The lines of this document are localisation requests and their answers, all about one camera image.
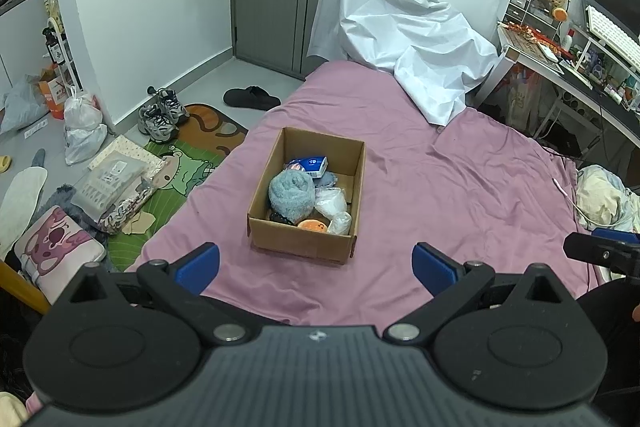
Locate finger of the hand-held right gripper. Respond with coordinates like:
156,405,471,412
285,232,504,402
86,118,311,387
592,228,640,244
563,232,640,279

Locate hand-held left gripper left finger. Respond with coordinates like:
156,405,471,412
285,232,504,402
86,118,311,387
67,243,252,348

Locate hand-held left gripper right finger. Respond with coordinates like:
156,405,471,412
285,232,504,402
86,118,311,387
382,243,576,348

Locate brown cardboard box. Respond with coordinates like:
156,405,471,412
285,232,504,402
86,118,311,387
246,127,367,265

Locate fluffy blue plush ball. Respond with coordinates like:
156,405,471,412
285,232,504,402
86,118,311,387
268,170,316,222

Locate blue tissue packet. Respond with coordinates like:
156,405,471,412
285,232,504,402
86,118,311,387
285,155,329,180

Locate cream blanket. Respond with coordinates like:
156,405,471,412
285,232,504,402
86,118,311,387
575,165,640,231

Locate beige paper cut-out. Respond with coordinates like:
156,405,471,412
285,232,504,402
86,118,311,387
122,213,156,236

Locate green cartoon mat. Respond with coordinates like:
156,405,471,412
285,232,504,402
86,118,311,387
107,142,227,274

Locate pink bed sheet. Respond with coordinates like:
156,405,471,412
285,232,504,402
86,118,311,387
122,59,617,329

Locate person's dark pants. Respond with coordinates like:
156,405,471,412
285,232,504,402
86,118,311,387
575,279,640,410

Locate patterned fabric packet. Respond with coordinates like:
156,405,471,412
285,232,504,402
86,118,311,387
97,179,157,234

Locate clear plastic package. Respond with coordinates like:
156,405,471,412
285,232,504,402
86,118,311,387
75,149,152,216

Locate cream polka dot package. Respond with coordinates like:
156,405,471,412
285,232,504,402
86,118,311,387
89,135,166,174

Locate pink cartoon cushion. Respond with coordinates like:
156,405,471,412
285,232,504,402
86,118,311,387
14,205,107,299

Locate grey sneaker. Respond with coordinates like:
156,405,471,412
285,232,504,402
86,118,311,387
138,104,179,144
146,88,190,126

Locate blue-grey furry rug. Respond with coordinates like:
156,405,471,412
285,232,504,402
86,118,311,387
47,184,107,234

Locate white desk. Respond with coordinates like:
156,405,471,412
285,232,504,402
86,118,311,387
470,24,640,158

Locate black slipper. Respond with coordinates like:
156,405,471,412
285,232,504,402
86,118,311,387
222,85,282,110

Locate white insole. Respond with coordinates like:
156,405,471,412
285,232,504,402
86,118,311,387
0,168,49,254

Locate white keyboard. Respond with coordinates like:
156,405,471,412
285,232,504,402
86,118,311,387
585,5,640,70

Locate desk tray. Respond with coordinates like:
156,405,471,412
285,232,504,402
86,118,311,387
500,24,564,66

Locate orange and white carton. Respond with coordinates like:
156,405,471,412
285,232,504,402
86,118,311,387
39,64,71,120

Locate grey drawer organiser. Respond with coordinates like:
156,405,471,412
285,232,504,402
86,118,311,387
502,0,564,34

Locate grey plastic bag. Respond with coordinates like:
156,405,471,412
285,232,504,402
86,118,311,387
0,76,51,136

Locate white rack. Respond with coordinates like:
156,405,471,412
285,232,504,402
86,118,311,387
45,19,84,90

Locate white cover sheet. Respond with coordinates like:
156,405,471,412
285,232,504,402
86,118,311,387
306,0,500,126

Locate black spray bottle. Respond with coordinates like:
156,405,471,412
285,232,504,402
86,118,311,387
44,28,64,66

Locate white cabinet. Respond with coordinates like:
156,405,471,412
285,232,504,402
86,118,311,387
0,0,57,108

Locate white cable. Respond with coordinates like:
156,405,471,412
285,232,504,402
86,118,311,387
552,177,617,229

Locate yellow wooden bed frame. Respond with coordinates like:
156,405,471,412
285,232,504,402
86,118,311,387
0,262,52,316

